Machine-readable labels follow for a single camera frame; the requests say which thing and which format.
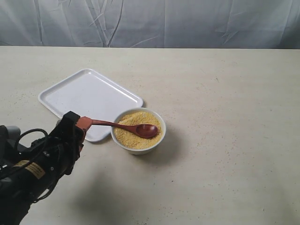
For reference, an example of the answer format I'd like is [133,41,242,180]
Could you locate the black cable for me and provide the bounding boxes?
[0,127,61,203]

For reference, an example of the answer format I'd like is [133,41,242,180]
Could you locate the grey wrinkled backdrop curtain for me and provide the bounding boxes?
[0,0,300,49]

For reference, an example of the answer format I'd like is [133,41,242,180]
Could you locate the yellow millet grains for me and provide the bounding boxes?
[113,111,162,150]

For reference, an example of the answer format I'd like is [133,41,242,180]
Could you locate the brown wooden spoon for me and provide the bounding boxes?
[91,120,158,138]

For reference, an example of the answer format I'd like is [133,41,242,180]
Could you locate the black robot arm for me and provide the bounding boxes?
[0,111,92,225]

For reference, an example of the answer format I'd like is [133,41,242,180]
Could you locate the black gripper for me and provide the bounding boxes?
[17,111,93,188]

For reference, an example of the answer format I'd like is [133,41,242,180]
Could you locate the white ceramic bowl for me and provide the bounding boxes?
[111,107,166,155]

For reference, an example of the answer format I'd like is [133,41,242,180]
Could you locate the white rectangular plastic tray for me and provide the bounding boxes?
[38,68,144,143]

